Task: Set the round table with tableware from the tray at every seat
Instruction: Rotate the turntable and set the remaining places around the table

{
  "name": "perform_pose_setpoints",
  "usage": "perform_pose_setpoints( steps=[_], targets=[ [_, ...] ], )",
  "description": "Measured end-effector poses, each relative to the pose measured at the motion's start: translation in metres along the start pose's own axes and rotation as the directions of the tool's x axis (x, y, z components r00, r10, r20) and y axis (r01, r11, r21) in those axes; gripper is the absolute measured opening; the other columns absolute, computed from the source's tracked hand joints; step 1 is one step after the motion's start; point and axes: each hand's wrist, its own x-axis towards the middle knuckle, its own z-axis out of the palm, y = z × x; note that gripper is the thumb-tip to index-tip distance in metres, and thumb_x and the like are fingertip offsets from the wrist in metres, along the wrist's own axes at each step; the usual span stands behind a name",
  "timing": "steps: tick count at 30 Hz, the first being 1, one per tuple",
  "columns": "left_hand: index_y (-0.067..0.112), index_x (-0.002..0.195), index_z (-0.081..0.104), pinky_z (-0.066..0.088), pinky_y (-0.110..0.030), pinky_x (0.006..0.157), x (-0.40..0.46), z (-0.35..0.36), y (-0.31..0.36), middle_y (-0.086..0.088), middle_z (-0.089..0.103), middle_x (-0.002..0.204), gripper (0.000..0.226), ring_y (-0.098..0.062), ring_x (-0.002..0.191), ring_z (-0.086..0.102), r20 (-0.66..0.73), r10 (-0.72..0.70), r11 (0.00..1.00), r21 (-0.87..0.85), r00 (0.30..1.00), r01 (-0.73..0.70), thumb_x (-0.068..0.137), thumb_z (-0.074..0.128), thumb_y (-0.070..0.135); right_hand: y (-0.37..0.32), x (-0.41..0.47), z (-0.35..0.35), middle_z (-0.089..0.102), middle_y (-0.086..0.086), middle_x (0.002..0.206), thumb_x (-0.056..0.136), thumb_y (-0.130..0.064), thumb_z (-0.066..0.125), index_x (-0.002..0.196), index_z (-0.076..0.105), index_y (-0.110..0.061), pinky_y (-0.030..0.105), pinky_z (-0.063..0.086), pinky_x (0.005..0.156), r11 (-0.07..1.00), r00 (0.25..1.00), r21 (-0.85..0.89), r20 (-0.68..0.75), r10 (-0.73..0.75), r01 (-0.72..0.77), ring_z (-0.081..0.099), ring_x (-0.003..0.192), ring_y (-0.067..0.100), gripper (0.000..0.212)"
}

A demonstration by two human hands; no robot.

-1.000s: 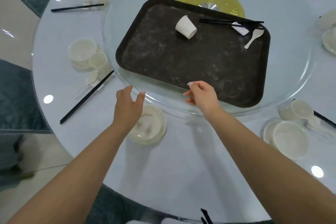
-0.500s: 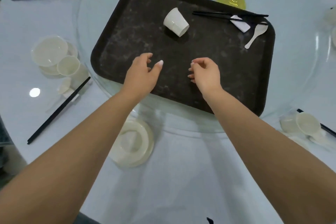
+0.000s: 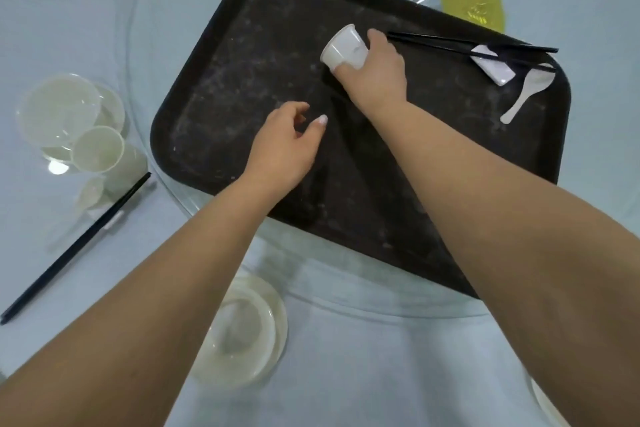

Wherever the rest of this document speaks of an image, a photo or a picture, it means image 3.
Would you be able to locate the white round table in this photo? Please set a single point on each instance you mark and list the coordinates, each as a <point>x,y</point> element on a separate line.
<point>375,381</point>

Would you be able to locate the person's right hand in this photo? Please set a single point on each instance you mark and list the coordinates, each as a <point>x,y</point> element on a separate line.
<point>380,81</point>

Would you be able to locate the glass lazy susan turntable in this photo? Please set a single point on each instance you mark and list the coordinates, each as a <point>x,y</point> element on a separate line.
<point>600,91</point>

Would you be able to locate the black tray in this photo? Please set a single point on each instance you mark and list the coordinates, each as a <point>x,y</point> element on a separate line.
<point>240,66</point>

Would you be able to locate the person's left forearm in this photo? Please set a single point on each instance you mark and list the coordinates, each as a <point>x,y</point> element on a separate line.
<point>125,341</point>

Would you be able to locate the person's left hand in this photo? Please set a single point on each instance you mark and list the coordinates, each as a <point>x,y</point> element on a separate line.
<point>282,156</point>

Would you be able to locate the person's right forearm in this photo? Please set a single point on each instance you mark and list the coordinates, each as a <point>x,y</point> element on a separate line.
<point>525,241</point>

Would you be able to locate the white bowl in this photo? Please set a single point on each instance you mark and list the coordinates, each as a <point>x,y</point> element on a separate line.
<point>57,109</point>
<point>245,331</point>

